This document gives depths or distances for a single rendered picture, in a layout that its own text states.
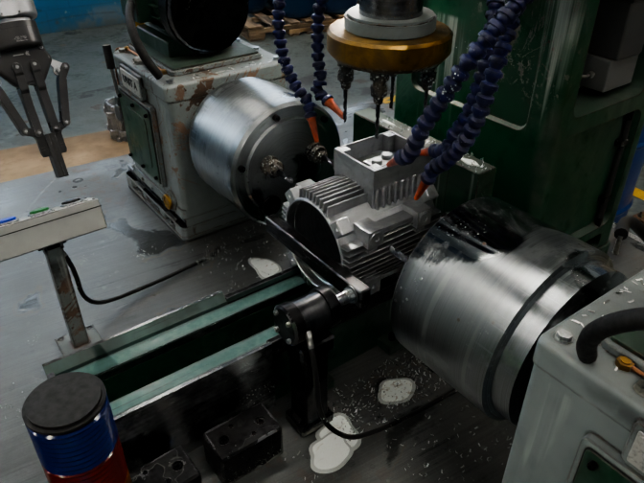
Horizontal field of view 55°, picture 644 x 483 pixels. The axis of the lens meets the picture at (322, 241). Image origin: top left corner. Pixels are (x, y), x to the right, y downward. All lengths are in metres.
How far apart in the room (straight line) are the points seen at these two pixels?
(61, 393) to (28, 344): 0.73
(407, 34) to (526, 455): 0.54
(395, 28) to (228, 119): 0.41
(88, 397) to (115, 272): 0.87
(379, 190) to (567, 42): 0.33
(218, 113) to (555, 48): 0.59
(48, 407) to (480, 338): 0.46
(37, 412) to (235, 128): 0.73
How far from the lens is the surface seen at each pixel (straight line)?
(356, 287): 0.88
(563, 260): 0.76
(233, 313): 1.02
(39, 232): 1.04
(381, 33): 0.88
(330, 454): 0.97
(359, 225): 0.93
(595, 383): 0.63
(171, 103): 1.27
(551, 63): 0.99
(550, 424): 0.70
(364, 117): 1.12
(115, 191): 1.67
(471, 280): 0.75
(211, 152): 1.18
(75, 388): 0.52
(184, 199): 1.36
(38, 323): 1.29
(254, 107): 1.14
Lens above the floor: 1.57
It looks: 34 degrees down
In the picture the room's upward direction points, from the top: straight up
